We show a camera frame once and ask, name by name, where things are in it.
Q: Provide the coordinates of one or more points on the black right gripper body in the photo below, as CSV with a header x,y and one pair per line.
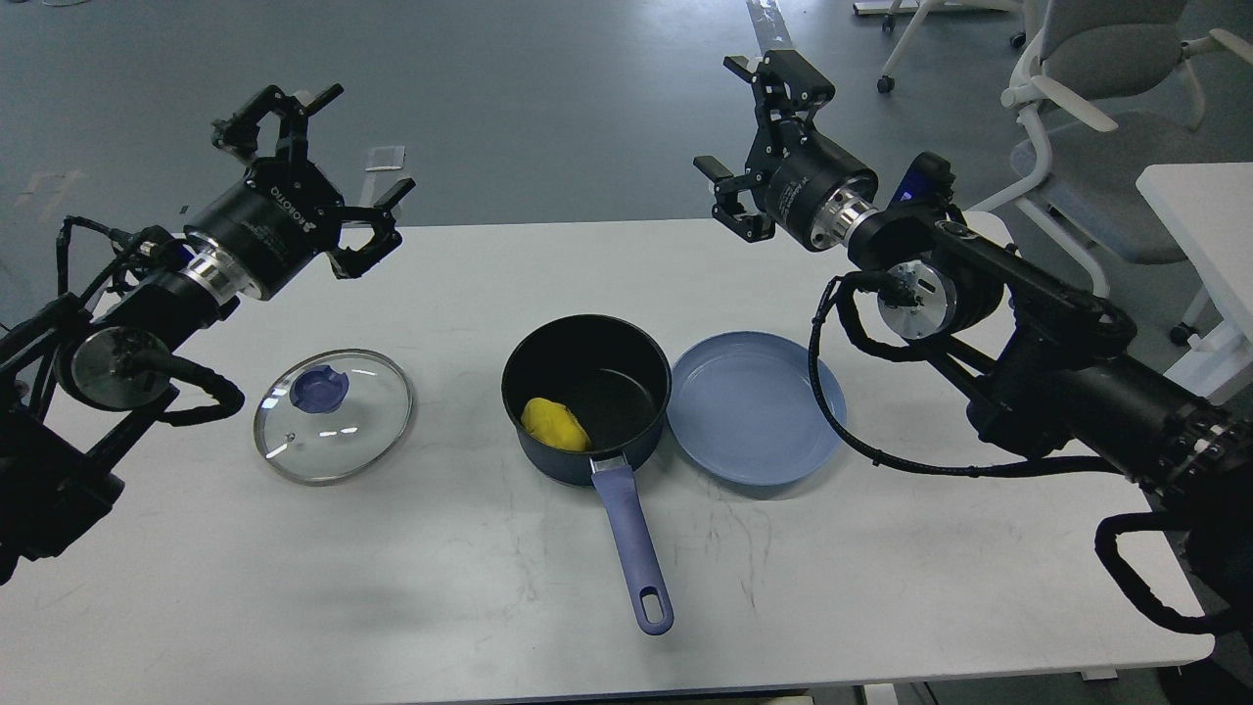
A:
x,y
811,170

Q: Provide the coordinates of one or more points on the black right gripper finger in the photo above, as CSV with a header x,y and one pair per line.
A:
x,y
788,93
728,209

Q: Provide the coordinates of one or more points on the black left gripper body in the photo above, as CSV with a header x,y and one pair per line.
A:
x,y
269,224

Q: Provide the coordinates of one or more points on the glass pot lid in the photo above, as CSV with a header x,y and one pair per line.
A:
x,y
331,416

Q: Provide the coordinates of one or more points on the yellow potato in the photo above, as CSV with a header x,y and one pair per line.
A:
x,y
554,425

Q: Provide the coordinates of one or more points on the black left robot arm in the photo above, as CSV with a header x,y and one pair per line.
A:
x,y
90,373

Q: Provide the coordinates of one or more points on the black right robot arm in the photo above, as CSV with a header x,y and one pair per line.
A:
x,y
1043,365

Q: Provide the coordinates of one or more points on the blue plate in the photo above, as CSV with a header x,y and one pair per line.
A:
x,y
743,408

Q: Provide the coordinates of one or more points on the dark blue saucepan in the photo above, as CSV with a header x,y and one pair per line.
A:
x,y
616,380

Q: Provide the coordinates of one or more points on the grey office chair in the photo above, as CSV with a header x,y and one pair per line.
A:
x,y
1104,90

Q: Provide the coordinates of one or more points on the white side table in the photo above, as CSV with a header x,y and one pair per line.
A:
x,y
1207,208

